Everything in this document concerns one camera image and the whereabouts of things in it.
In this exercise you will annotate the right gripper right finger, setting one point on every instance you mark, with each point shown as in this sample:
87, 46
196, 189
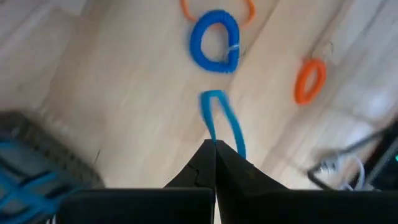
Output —
295, 207

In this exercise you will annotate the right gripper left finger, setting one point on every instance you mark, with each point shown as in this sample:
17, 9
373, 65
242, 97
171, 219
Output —
140, 207

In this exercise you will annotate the black plastic slotted basket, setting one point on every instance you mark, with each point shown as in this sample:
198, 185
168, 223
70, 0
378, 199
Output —
62, 161

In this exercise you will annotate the blue rubber band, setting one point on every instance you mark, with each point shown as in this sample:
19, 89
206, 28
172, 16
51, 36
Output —
28, 194
209, 118

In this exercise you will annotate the orange coil wristband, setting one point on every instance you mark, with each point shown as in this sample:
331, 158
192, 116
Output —
299, 93

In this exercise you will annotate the orange rubber band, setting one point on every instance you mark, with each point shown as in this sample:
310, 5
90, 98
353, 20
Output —
251, 14

